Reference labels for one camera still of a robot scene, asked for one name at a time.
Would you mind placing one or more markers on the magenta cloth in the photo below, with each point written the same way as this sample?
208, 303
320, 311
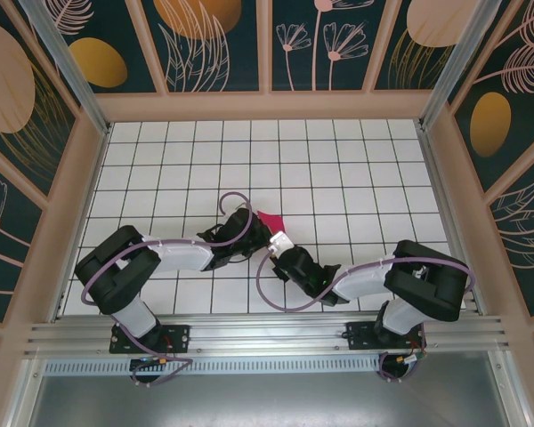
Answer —
271, 219

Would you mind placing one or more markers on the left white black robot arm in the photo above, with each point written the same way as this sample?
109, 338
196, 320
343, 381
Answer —
182, 255

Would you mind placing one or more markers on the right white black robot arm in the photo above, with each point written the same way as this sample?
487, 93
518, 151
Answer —
360, 280

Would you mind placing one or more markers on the grey metal base sheet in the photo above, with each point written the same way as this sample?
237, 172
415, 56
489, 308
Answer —
267, 400

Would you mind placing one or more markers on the long aluminium mounting rail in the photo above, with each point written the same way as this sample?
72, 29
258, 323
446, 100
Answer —
267, 329

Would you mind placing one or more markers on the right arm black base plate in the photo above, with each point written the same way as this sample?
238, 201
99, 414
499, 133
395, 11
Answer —
360, 333

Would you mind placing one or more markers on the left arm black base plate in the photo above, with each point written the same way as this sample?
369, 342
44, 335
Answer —
178, 333

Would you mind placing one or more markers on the aluminium side rail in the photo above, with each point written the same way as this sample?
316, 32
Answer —
445, 213
59, 307

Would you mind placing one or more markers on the aluminium corner post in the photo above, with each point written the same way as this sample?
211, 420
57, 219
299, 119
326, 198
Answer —
71, 66
454, 66

